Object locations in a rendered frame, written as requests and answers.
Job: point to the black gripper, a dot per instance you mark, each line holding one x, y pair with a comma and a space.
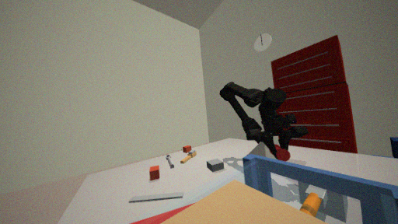
267, 136

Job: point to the small reddish-brown block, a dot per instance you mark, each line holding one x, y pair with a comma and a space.
187, 148
154, 172

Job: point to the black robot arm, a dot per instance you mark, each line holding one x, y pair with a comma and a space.
269, 101

